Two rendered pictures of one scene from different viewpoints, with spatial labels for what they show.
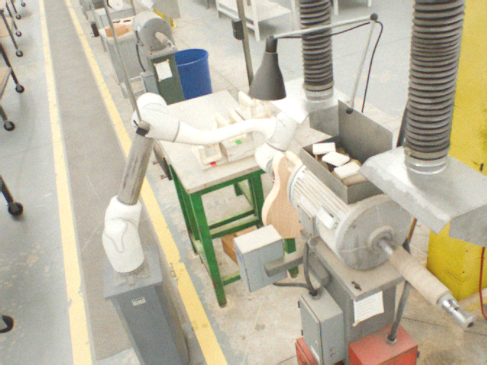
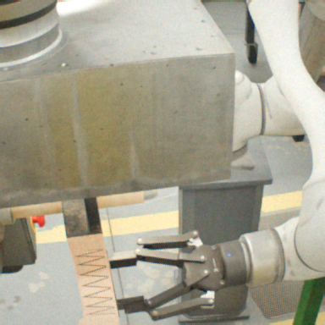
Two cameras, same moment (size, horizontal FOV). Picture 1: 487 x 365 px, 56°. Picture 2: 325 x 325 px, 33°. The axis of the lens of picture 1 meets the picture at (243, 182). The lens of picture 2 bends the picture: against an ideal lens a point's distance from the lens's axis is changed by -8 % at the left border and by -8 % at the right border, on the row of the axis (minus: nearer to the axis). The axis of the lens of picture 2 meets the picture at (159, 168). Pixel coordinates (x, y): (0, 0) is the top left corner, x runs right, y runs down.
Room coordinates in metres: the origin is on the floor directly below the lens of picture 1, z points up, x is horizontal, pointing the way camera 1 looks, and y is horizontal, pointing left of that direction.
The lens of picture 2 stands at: (1.68, -0.77, 1.75)
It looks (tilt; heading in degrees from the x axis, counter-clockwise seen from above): 39 degrees down; 97
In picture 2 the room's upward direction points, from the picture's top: 2 degrees counter-clockwise
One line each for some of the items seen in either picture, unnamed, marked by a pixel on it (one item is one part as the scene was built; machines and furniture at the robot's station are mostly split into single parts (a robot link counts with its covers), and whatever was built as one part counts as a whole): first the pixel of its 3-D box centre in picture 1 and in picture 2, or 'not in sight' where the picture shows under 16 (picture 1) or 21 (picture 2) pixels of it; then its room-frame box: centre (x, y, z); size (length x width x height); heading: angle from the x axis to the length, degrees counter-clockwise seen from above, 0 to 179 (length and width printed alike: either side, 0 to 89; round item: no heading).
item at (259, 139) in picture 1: (256, 127); not in sight; (2.33, -0.13, 1.02); 0.27 x 0.15 x 0.17; 16
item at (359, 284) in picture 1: (356, 249); not in sight; (1.13, -0.33, 1.11); 0.36 x 0.24 x 0.04; 16
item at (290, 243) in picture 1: (287, 222); not in sight; (2.13, -0.22, 0.45); 0.05 x 0.05 x 0.90; 16
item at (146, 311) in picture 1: (150, 316); (216, 234); (1.69, 0.61, 0.35); 0.28 x 0.28 x 0.70; 9
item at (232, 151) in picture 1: (232, 140); not in sight; (2.29, 0.02, 0.98); 0.27 x 0.16 x 0.09; 16
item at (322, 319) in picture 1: (319, 301); not in sight; (1.09, -0.19, 0.93); 0.15 x 0.10 x 0.55; 16
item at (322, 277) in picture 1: (317, 269); not in sight; (1.16, -0.20, 1.02); 0.13 x 0.04 x 0.04; 16
